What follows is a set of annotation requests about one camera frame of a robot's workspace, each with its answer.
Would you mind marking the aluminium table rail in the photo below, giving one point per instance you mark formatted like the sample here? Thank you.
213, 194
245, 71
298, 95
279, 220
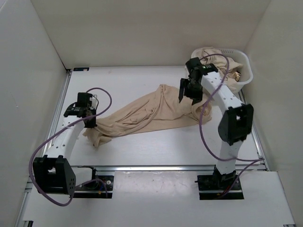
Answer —
166, 150

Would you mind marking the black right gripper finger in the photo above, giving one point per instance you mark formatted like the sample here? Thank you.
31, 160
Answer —
182, 87
196, 100

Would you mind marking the beige trousers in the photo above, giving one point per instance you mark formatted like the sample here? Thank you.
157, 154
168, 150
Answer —
158, 110

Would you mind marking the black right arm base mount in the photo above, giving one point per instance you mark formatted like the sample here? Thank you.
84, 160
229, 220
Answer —
210, 190

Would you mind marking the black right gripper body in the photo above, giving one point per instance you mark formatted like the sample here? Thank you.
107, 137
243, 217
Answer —
193, 90

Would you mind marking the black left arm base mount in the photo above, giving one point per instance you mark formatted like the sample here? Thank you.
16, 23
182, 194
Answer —
96, 184

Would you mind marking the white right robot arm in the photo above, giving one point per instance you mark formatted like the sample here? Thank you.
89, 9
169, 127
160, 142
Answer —
236, 122

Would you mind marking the beige clothes pile in basket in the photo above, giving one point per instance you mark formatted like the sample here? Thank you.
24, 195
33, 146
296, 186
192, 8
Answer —
209, 55

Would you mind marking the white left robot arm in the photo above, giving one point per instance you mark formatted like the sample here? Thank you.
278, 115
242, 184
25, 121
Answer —
52, 172

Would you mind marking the dark label sticker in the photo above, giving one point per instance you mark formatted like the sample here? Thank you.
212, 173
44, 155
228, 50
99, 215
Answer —
81, 69

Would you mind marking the white laundry basket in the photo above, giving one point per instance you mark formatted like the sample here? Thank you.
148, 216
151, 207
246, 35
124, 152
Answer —
240, 57

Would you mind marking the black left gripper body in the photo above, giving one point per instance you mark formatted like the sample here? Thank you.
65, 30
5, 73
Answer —
91, 123

